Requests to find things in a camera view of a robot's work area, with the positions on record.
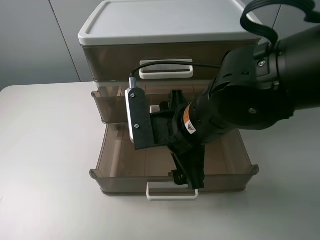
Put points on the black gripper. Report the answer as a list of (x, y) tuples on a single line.
[(169, 130)]

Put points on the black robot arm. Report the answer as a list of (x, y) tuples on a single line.
[(256, 87)]

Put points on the smoky bottom drawer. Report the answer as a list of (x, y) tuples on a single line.
[(123, 170)]

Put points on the white drawer cabinet frame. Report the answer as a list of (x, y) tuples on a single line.
[(119, 36)]

